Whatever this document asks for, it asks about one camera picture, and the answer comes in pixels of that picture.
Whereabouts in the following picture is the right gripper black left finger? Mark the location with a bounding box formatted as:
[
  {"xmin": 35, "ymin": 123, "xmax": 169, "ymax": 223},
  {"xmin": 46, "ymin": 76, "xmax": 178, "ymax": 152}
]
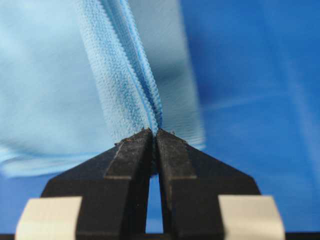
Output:
[{"xmin": 14, "ymin": 128, "xmax": 154, "ymax": 240}]

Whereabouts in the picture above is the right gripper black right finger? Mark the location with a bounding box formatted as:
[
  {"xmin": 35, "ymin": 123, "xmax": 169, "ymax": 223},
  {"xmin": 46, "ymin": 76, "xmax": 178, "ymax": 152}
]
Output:
[{"xmin": 156, "ymin": 130, "xmax": 285, "ymax": 240}]

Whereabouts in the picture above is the blue table cloth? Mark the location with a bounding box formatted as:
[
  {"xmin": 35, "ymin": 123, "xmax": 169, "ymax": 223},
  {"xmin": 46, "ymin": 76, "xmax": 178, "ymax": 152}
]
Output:
[{"xmin": 0, "ymin": 0, "xmax": 320, "ymax": 233}]

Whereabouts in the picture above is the light blue towel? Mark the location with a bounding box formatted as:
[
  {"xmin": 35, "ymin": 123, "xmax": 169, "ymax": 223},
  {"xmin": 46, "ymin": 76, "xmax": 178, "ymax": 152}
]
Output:
[{"xmin": 0, "ymin": 0, "xmax": 205, "ymax": 177}]

